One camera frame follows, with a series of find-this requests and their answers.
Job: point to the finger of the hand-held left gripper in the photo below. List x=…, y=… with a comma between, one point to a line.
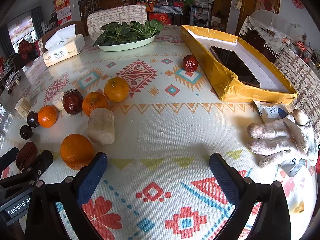
x=8, y=158
x=42, y=161

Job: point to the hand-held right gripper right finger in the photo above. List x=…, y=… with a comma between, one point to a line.
x=225, y=177

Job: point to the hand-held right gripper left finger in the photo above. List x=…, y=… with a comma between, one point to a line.
x=92, y=172

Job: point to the brown split jujube date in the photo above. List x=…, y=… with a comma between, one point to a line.
x=25, y=155

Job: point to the large orange mandarin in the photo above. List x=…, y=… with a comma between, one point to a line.
x=76, y=151

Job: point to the dark date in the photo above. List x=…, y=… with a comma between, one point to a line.
x=26, y=132

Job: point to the dark round chestnut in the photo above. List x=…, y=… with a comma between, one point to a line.
x=33, y=119

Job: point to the large white sugarcane piece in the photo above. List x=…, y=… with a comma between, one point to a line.
x=101, y=126

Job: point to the small white sugarcane piece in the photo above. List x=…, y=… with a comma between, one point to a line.
x=22, y=106
x=58, y=101

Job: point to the red jujube date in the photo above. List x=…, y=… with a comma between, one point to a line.
x=190, y=63
x=72, y=101

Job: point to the white knit glove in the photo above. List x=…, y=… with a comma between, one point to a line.
x=275, y=135

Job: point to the patterned tablecloth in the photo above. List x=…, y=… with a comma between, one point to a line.
x=155, y=130

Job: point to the small white toy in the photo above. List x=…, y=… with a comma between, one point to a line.
x=12, y=81

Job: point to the white blue packet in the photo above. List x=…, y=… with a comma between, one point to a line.
x=271, y=110

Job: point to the yellow taped cardboard box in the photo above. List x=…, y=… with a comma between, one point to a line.
x=225, y=80

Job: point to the white tissue box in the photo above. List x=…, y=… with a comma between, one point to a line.
x=62, y=52

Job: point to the red garment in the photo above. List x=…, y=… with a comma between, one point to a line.
x=26, y=48

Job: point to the black smartphone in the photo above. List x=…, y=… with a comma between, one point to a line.
x=232, y=65

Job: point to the white oval plate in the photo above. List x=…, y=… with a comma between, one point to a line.
x=125, y=47

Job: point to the potted green plant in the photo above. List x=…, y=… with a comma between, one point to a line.
x=125, y=31

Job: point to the lace covered cabinet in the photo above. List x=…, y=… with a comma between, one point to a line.
x=252, y=25

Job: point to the red wall calendar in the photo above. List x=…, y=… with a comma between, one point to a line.
x=62, y=7

